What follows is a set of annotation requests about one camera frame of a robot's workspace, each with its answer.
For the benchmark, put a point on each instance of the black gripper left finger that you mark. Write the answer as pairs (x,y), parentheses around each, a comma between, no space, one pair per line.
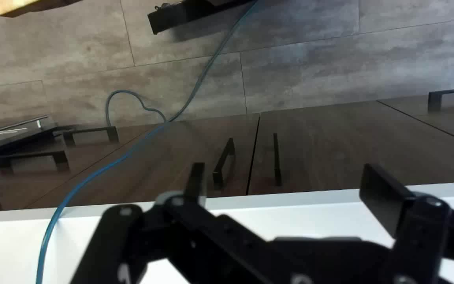
(204,248)

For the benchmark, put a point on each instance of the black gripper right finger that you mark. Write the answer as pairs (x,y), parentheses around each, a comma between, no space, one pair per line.
(421,226)

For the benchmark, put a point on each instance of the wooden cabinet doors with handles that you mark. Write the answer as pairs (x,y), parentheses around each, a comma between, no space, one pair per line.
(278,152)

